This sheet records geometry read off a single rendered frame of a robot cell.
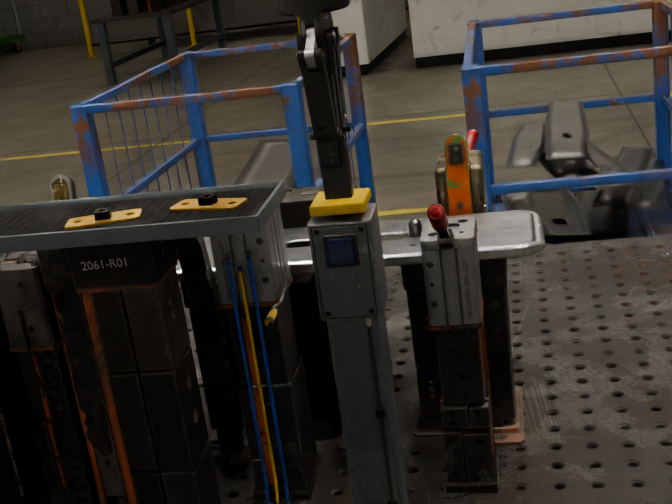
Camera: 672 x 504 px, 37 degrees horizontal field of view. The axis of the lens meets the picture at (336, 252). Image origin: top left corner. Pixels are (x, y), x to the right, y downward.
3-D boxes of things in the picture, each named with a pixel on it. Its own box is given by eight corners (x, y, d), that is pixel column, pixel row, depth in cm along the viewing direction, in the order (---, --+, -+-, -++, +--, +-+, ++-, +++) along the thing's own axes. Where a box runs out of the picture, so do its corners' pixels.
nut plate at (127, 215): (142, 210, 116) (140, 200, 115) (139, 219, 112) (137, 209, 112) (69, 221, 115) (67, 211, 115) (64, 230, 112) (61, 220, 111)
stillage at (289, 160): (216, 250, 482) (181, 51, 452) (381, 239, 465) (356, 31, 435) (123, 360, 371) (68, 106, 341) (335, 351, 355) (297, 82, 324)
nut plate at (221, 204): (249, 200, 114) (247, 189, 113) (234, 210, 110) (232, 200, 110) (184, 201, 117) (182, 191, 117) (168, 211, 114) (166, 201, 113)
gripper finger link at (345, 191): (345, 132, 108) (344, 134, 107) (353, 195, 110) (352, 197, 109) (317, 135, 108) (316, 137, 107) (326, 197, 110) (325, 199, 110)
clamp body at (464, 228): (508, 454, 143) (487, 211, 131) (508, 498, 132) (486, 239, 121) (440, 456, 145) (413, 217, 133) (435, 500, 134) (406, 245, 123)
